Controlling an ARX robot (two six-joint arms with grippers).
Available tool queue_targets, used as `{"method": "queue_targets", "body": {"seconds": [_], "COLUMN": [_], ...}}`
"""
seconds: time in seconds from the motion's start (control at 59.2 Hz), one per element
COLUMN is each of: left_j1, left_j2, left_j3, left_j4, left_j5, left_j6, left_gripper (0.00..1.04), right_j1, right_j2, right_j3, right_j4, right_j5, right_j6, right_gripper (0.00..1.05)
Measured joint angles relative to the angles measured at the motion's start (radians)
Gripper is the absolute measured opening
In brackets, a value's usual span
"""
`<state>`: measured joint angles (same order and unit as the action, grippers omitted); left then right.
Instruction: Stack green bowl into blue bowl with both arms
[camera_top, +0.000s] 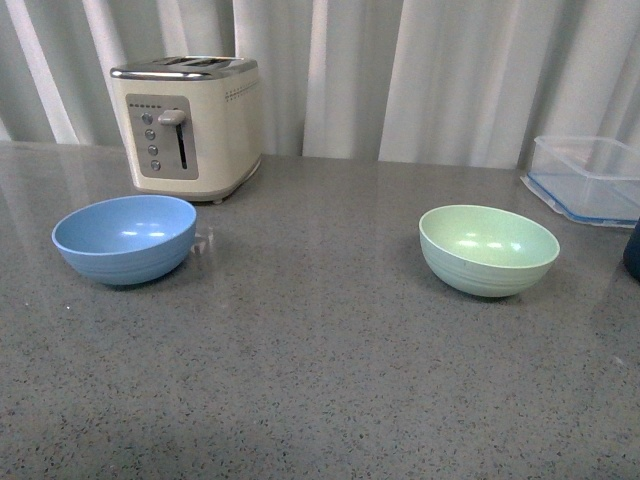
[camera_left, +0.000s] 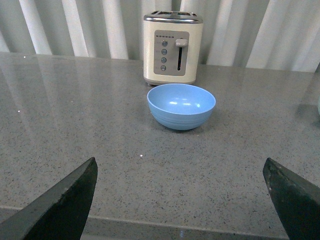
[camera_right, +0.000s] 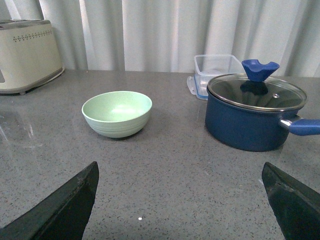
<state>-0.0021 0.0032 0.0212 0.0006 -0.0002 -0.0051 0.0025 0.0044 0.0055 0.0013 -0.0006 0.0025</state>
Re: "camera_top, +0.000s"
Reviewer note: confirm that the green plastic bowl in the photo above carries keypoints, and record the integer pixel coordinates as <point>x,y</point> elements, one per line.
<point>485,251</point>

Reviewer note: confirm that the cream two-slot toaster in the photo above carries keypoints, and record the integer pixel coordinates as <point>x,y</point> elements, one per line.
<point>191,125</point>

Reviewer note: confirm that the dark blue saucepan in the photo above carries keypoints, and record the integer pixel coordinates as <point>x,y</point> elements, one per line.
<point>631,254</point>

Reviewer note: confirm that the clear plastic food container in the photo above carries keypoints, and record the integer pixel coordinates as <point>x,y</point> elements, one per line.
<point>588,180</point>

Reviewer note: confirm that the white pleated curtain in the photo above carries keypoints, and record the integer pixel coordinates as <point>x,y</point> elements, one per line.
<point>447,82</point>

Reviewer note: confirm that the blue plastic bowl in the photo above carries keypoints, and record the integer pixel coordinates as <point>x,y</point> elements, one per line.
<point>127,240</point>

